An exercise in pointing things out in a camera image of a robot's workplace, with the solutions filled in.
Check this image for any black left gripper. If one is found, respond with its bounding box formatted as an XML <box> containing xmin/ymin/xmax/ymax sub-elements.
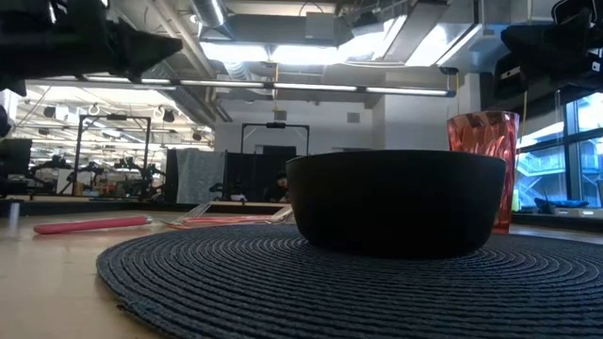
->
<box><xmin>0</xmin><ymin>0</ymin><xmax>184</xmax><ymax>98</ymax></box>

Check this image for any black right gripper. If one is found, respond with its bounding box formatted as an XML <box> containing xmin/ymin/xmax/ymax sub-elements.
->
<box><xmin>493</xmin><ymin>0</ymin><xmax>603</xmax><ymax>102</ymax></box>

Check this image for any red faceted plastic cup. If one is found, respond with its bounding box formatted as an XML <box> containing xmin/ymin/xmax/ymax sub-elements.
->
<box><xmin>447</xmin><ymin>109</ymin><xmax>521</xmax><ymax>235</ymax></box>

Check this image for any pink-handled knife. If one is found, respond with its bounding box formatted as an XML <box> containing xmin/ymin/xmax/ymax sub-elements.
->
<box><xmin>32</xmin><ymin>215</ymin><xmax>189</xmax><ymax>236</ymax></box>

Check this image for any black bowl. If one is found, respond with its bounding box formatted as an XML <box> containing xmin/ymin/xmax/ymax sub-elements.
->
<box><xmin>285</xmin><ymin>149</ymin><xmax>508</xmax><ymax>260</ymax></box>

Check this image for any grey curtain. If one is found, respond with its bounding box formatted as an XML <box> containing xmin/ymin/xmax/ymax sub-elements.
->
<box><xmin>174</xmin><ymin>147</ymin><xmax>228</xmax><ymax>205</ymax></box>

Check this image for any blue object on ledge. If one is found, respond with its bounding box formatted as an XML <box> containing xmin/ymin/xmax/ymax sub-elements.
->
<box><xmin>533</xmin><ymin>197</ymin><xmax>591</xmax><ymax>216</ymax></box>

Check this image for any black partition screen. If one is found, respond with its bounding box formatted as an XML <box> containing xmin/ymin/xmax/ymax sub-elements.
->
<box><xmin>224</xmin><ymin>151</ymin><xmax>301</xmax><ymax>202</ymax></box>

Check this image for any long LED light bar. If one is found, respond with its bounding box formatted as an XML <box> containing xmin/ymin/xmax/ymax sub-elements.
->
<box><xmin>0</xmin><ymin>73</ymin><xmax>457</xmax><ymax>99</ymax></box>

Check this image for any person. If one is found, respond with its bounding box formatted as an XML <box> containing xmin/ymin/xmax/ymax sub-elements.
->
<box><xmin>269</xmin><ymin>171</ymin><xmax>289</xmax><ymax>204</ymax></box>

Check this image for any dark blue round woven placemat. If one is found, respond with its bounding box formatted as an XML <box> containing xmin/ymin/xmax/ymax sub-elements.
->
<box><xmin>95</xmin><ymin>222</ymin><xmax>603</xmax><ymax>339</ymax></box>

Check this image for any black metal rig frame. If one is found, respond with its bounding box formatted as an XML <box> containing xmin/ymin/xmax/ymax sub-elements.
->
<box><xmin>73</xmin><ymin>113</ymin><xmax>153</xmax><ymax>197</ymax></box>
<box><xmin>240</xmin><ymin>121</ymin><xmax>312</xmax><ymax>154</ymax></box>

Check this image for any clear fork with pink handle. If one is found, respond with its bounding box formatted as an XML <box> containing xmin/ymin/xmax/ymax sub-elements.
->
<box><xmin>164</xmin><ymin>201</ymin><xmax>274</xmax><ymax>231</ymax></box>

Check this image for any small white post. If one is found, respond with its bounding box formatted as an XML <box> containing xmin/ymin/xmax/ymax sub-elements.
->
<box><xmin>6</xmin><ymin>199</ymin><xmax>22</xmax><ymax>228</ymax></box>

